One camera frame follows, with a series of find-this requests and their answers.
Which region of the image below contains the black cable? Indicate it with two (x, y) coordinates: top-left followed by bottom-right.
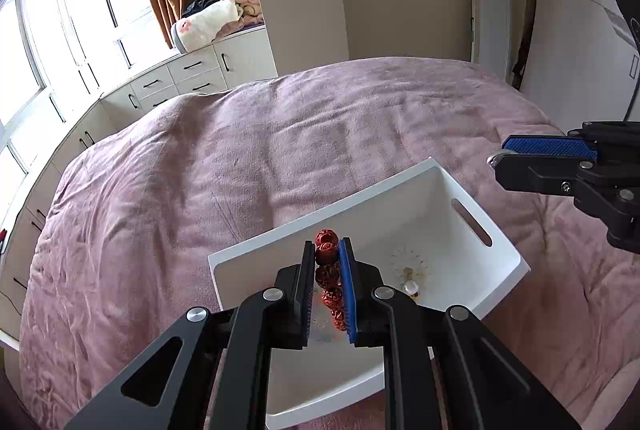
(622, 54), (640, 123)

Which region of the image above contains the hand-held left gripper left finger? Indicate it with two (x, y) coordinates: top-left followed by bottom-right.
(65, 240), (317, 430)

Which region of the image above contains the white wardrobe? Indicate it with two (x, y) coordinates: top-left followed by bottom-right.
(517, 0), (640, 135)

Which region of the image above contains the white plastic storage box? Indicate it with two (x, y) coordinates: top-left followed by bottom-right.
(207, 158), (531, 430)

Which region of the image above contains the pink fleece blanket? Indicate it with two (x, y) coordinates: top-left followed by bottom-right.
(19, 56), (640, 430)

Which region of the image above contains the white plush pillow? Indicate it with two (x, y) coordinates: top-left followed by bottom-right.
(171, 0), (244, 52)

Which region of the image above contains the carved red bead bracelet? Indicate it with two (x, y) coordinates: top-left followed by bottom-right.
(314, 230), (346, 333)

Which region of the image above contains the silver snowflake brooch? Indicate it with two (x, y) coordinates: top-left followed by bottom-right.
(390, 246), (430, 283)

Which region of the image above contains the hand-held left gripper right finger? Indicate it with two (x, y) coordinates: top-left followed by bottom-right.
(337, 237), (583, 430)

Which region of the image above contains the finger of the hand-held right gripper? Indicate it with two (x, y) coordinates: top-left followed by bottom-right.
(501, 121), (640, 161)
(492, 154), (640, 255)

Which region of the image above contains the large window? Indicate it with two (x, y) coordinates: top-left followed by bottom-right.
(0, 0), (173, 191)

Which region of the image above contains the white drawer cabinet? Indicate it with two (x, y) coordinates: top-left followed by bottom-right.
(0, 24), (279, 351)

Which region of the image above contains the dark cloth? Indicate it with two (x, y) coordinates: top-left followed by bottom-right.
(182, 0), (221, 18)

